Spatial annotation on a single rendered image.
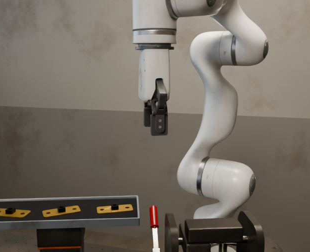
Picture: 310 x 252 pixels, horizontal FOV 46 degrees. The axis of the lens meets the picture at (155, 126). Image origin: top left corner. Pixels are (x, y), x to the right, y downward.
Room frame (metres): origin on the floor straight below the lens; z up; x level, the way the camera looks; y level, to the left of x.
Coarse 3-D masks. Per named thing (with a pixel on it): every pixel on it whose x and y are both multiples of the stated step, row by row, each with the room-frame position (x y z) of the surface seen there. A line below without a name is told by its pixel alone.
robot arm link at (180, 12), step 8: (176, 0) 0.65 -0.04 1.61; (184, 0) 0.65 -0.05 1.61; (192, 0) 0.64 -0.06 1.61; (200, 0) 0.64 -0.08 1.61; (208, 0) 0.65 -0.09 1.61; (216, 0) 0.68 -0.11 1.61; (176, 8) 0.66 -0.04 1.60; (184, 8) 0.66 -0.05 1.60; (192, 8) 0.65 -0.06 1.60; (200, 8) 0.65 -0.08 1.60; (208, 8) 0.66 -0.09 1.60; (216, 8) 0.70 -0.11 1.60; (184, 16) 0.68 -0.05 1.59
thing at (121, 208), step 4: (112, 204) 0.82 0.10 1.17; (116, 204) 0.82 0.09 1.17; (124, 204) 0.84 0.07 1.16; (128, 204) 0.84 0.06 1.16; (96, 208) 0.82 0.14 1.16; (100, 208) 0.82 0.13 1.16; (104, 208) 0.82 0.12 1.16; (108, 208) 0.82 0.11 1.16; (112, 208) 0.81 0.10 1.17; (116, 208) 0.81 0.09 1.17; (120, 208) 0.82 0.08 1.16; (124, 208) 0.82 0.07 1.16; (128, 208) 0.82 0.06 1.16; (132, 208) 0.82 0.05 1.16; (100, 212) 0.79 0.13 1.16; (104, 212) 0.79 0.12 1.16; (108, 212) 0.79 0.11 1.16; (112, 212) 0.80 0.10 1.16; (116, 212) 0.80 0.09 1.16
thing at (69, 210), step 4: (56, 208) 0.82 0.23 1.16; (60, 208) 0.79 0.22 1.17; (64, 208) 0.80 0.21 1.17; (68, 208) 0.82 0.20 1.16; (72, 208) 0.82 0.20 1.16; (76, 208) 0.82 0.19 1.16; (44, 212) 0.79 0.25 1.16; (48, 212) 0.80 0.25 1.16; (52, 212) 0.79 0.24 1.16; (56, 212) 0.79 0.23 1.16; (60, 212) 0.79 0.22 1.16; (64, 212) 0.79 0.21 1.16; (68, 212) 0.79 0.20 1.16; (72, 212) 0.79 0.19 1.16; (76, 212) 0.80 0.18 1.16; (44, 216) 0.77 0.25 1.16; (48, 216) 0.77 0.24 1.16; (52, 216) 0.78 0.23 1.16
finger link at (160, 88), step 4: (156, 80) 0.67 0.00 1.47; (160, 80) 0.67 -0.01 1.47; (156, 84) 0.66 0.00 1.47; (160, 84) 0.66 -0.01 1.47; (156, 88) 0.66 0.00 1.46; (160, 88) 0.64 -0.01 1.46; (164, 88) 0.65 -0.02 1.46; (160, 92) 0.63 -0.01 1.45; (164, 92) 0.64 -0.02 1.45; (160, 96) 0.63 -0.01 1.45; (164, 96) 0.63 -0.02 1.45; (160, 100) 0.64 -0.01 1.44; (164, 100) 0.64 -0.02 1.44; (160, 104) 0.64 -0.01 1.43
